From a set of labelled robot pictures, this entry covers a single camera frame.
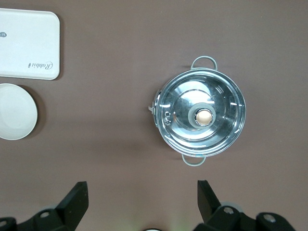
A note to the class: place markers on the cream round plate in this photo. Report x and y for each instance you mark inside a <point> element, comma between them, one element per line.
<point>16,113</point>

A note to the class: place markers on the glass pot lid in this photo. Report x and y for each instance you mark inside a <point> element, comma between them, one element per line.
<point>216,96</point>

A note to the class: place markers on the cream rabbit print tray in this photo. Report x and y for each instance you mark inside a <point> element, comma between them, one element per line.
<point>29,48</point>

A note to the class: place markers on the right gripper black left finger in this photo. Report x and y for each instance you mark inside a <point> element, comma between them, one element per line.
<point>69,211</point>

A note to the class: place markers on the brown table cloth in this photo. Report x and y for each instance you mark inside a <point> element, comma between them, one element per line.
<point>120,48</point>

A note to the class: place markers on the steel electric pot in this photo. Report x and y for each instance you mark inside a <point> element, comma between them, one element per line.
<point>203,58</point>

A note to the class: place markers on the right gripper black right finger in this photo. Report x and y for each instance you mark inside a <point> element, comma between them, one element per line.
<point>211,214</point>

